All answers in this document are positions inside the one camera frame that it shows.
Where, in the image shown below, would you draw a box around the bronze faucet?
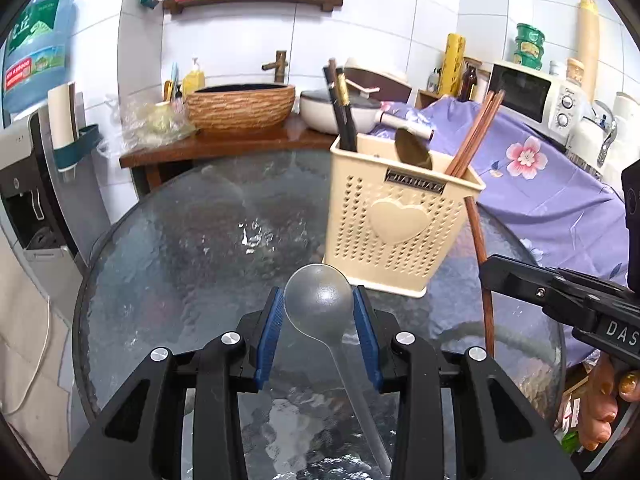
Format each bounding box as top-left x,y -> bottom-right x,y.
261,50 -> 290,85

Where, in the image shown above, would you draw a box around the cream plastic utensil holder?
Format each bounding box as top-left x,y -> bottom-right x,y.
322,135 -> 487,299

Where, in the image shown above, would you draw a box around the thin white wall cable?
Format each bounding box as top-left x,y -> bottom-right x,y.
12,295 -> 52,414

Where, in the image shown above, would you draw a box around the tall beige roll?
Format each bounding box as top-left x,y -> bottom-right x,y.
577,0 -> 600,104

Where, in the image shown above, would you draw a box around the purple floral cloth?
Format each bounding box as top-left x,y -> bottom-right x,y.
370,97 -> 632,367

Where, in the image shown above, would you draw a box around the chrome tap fitting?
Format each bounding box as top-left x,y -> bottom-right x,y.
592,102 -> 619,166

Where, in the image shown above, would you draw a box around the black chopstick gold band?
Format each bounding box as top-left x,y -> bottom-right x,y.
336,74 -> 358,153
322,59 -> 351,153

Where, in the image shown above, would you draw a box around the white pan with handle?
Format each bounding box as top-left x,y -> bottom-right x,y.
299,89 -> 436,142

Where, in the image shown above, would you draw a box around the cup with brushes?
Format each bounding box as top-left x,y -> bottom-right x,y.
163,62 -> 182,104

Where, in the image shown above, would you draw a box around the wooden box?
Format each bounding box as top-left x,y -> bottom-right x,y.
415,89 -> 446,110

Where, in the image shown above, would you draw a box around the wooden counter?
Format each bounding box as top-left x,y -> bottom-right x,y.
120,125 -> 342,196

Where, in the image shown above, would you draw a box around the brown wooden chopstick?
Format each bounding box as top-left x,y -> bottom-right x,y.
464,196 -> 497,360
452,89 -> 506,178
445,92 -> 493,177
447,90 -> 500,177

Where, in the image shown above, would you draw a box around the clear plastic spoon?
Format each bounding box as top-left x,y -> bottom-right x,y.
283,263 -> 393,478

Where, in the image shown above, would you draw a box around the beige cloth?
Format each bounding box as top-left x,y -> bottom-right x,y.
0,237 -> 77,462

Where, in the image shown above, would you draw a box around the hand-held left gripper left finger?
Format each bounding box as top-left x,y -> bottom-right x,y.
57,286 -> 286,480

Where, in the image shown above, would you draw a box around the yellow soap bottle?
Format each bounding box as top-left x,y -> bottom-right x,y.
182,57 -> 206,99

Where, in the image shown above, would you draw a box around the person's right hand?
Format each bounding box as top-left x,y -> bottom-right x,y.
580,354 -> 640,453

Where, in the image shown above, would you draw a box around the cardboard box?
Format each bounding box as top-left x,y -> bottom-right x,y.
552,360 -> 601,456

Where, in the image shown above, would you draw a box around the teal roll holder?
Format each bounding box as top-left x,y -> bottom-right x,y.
52,124 -> 101,172

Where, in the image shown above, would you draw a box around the brown woven-look basin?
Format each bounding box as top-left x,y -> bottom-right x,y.
186,83 -> 297,133

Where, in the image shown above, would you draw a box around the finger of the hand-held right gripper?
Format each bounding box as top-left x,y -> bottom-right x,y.
482,254 -> 601,326
550,267 -> 629,305

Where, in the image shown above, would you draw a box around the stack of green cups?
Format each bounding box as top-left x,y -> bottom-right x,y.
514,23 -> 546,71

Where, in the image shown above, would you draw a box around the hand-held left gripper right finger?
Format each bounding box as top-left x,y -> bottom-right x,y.
352,285 -> 583,480

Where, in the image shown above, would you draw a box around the blue water bottle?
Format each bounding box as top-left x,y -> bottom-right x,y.
2,0 -> 77,115

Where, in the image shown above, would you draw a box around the white microwave oven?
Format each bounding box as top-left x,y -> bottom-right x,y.
486,59 -> 581,137

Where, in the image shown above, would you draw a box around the yellow roll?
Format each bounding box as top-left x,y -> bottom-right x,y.
444,33 -> 467,99

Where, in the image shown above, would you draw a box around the clear plastic bags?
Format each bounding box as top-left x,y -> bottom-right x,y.
100,95 -> 199,154

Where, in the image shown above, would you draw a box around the dark brown bottle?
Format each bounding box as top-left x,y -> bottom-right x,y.
459,62 -> 479,103

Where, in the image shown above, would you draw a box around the water dispenser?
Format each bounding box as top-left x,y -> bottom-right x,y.
0,109 -> 111,266

